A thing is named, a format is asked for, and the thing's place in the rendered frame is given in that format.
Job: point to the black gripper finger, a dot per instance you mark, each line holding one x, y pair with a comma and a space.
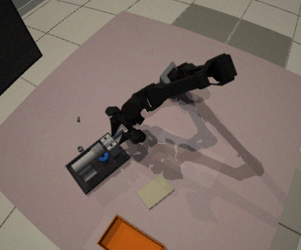
123, 138
114, 127

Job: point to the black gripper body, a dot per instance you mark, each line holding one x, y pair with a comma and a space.
136, 136

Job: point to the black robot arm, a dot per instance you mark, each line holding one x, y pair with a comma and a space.
186, 77

